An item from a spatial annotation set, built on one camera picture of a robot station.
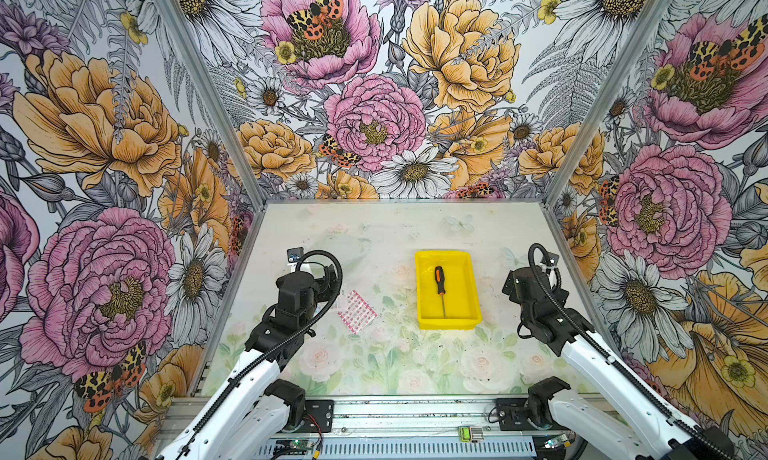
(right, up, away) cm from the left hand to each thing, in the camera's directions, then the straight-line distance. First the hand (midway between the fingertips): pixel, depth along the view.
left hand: (315, 278), depth 79 cm
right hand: (+57, -3, +2) cm, 57 cm away
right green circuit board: (+60, -37, -8) cm, 71 cm away
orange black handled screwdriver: (+35, -3, +18) cm, 39 cm away
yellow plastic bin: (+42, -10, +19) cm, 47 cm away
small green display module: (+37, -34, -9) cm, 51 cm away
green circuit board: (-3, -38, -8) cm, 39 cm away
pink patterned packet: (+9, -13, +13) cm, 20 cm away
